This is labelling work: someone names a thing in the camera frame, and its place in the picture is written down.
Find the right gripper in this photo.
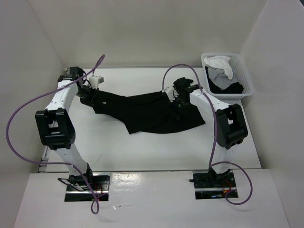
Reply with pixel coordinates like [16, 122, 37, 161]
[165, 93, 192, 121]

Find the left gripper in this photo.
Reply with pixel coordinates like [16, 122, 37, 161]
[75, 85, 99, 109]

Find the black tank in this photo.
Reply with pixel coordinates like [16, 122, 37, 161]
[91, 90, 206, 134]
[205, 66, 244, 94]

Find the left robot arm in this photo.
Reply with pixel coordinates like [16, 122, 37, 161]
[35, 66, 95, 190]

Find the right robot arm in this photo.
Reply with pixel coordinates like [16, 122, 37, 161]
[163, 77, 248, 188]

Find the grey tank top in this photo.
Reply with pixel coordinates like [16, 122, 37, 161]
[207, 67, 238, 90]

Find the black tank top in basket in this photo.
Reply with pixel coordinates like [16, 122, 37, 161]
[205, 66, 244, 94]

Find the white tank top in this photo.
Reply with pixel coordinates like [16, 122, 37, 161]
[203, 56, 233, 80]

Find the white plastic laundry basket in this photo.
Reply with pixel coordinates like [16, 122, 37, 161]
[201, 52, 254, 100]

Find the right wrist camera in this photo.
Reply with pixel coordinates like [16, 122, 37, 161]
[162, 86, 179, 103]

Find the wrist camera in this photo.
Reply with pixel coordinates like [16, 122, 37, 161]
[162, 86, 179, 103]
[88, 76, 104, 89]

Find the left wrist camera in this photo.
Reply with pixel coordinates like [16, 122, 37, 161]
[88, 76, 104, 89]

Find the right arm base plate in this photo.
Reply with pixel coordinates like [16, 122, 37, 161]
[189, 171, 238, 200]

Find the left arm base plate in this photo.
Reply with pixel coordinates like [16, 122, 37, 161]
[58, 172, 110, 202]

